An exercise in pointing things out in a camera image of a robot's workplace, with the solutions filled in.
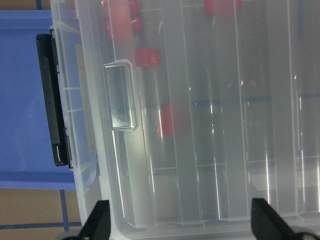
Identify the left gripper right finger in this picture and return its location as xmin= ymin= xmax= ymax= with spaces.
xmin=250 ymin=198 xmax=303 ymax=240

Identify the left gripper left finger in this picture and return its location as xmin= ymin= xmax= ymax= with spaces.
xmin=77 ymin=200 xmax=111 ymax=240

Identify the clear plastic box lid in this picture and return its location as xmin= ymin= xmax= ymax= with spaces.
xmin=89 ymin=0 xmax=320 ymax=240

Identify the blue plastic tray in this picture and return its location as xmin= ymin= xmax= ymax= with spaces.
xmin=0 ymin=10 xmax=75 ymax=190

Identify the clear plastic storage box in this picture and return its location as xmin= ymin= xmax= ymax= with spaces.
xmin=49 ymin=0 xmax=116 ymax=240

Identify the red block lower pair back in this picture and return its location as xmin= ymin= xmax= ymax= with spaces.
xmin=130 ymin=16 xmax=143 ymax=35

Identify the red block pair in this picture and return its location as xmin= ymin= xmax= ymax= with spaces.
xmin=130 ymin=16 xmax=143 ymax=35
xmin=128 ymin=0 xmax=140 ymax=16

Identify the red block lower pair front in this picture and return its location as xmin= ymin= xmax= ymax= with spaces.
xmin=128 ymin=0 xmax=140 ymax=16

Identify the black box latch handle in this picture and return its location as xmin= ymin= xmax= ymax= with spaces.
xmin=35 ymin=33 xmax=70 ymax=167

